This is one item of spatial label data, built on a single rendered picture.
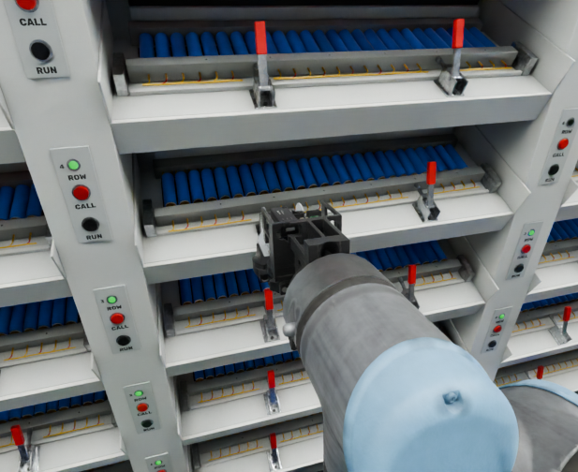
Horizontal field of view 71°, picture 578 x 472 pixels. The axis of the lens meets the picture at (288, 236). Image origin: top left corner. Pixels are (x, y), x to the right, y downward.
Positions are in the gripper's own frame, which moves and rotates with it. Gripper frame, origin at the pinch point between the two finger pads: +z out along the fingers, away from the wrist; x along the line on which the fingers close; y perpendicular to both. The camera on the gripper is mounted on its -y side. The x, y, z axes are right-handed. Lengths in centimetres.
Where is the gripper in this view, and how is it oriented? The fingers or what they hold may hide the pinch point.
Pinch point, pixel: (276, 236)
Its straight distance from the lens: 53.3
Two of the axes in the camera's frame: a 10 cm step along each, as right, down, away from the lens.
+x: -9.6, 1.3, -2.3
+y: -0.4, -9.2, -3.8
